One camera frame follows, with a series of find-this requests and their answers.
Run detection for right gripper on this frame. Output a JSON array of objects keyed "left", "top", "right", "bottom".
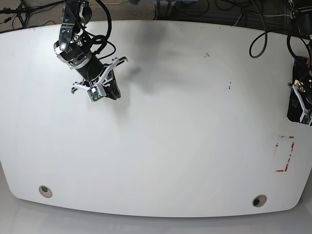
[{"left": 70, "top": 56, "right": 128, "bottom": 94}]

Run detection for black printed T-shirt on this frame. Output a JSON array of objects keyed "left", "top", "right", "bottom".
[{"left": 287, "top": 57, "right": 312, "bottom": 126}]

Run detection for table cable grommet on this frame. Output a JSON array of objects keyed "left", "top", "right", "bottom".
[
  {"left": 39, "top": 186, "right": 53, "bottom": 198},
  {"left": 252, "top": 195, "right": 267, "bottom": 208}
]

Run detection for red tape marking rectangle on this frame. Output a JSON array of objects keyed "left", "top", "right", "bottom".
[{"left": 273, "top": 136, "right": 295, "bottom": 173}]

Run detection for black tripod stand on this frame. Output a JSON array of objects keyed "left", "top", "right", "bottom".
[{"left": 0, "top": 0, "right": 50, "bottom": 29}]

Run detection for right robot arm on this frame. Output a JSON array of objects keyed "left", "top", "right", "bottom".
[{"left": 54, "top": 0, "right": 128, "bottom": 102}]

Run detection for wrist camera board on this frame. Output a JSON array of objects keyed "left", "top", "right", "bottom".
[
  {"left": 87, "top": 86, "right": 106, "bottom": 102},
  {"left": 300, "top": 112, "right": 312, "bottom": 126}
]

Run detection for left table cable grommet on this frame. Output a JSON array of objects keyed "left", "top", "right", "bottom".
[{"left": 39, "top": 186, "right": 53, "bottom": 198}]

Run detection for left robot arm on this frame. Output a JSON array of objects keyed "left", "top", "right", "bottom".
[{"left": 227, "top": 0, "right": 312, "bottom": 122}]

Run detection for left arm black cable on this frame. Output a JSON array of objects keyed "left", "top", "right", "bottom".
[{"left": 248, "top": 0, "right": 308, "bottom": 59}]

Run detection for right table cable grommet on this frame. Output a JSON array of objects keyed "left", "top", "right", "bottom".
[{"left": 252, "top": 195, "right": 267, "bottom": 208}]

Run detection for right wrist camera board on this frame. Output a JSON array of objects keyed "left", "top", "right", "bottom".
[{"left": 87, "top": 86, "right": 106, "bottom": 102}]

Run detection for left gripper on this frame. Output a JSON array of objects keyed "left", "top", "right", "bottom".
[{"left": 289, "top": 78, "right": 312, "bottom": 114}]

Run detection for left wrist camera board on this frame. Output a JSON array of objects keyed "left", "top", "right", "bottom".
[{"left": 300, "top": 112, "right": 312, "bottom": 126}]

